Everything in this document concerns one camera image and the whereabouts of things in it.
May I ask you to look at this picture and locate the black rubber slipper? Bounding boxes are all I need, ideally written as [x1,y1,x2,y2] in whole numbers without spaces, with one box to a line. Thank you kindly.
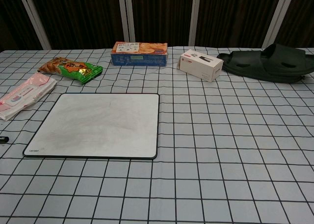
[216,43,314,83]

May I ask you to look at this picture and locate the pink wet wipes pack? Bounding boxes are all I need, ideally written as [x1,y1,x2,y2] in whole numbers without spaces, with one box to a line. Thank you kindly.
[0,72,57,121]

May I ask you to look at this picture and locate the white screen frame post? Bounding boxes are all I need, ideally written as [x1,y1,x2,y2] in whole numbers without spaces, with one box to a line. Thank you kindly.
[16,0,52,51]
[262,0,291,49]
[187,0,202,47]
[117,0,136,42]

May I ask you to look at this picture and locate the white drawing board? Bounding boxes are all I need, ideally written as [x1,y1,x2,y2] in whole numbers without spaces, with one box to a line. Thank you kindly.
[22,93,160,160]

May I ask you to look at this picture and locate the orange and blue biscuit box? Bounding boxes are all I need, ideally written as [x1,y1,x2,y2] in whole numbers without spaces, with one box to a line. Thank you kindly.
[110,41,169,67]

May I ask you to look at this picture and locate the small white product box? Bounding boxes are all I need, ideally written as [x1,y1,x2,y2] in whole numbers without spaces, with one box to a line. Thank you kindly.
[177,49,224,83]

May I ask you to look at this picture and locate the green and orange snack bag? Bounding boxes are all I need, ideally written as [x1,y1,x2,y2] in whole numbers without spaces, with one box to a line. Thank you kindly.
[38,57,104,85]

